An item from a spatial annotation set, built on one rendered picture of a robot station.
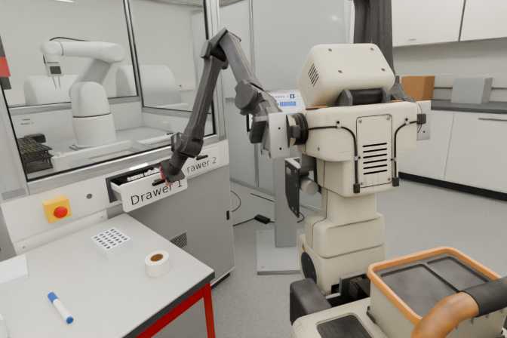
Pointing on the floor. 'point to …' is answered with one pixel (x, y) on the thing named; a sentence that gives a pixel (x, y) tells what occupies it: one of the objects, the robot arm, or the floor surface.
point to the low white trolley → (110, 290)
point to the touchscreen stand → (272, 242)
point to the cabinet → (166, 222)
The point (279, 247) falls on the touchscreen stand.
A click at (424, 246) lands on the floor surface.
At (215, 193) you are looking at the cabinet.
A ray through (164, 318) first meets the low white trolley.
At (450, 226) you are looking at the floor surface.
